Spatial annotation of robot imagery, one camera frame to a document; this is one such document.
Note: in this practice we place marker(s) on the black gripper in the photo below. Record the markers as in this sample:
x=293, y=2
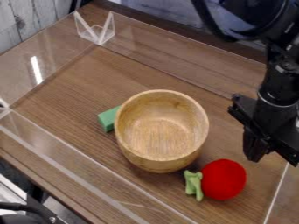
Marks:
x=271, y=129

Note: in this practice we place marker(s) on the red plush fruit green stem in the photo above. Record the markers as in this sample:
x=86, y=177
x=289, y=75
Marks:
x=221, y=180

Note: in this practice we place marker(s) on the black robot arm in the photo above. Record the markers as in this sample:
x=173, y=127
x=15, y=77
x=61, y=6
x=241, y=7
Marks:
x=271, y=22

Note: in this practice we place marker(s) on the wooden bowl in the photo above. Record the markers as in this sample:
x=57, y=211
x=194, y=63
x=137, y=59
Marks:
x=162, y=127

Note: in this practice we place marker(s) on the green rectangular block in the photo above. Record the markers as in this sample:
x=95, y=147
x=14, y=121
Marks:
x=106, y=119

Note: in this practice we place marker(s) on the clear acrylic front wall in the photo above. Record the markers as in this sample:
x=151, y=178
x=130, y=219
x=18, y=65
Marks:
x=99, y=194

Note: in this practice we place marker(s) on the clear acrylic corner bracket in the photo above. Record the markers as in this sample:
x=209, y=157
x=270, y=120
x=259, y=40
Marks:
x=97, y=34

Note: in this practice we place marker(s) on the black metal table bracket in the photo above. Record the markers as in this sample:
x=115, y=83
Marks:
x=44, y=215

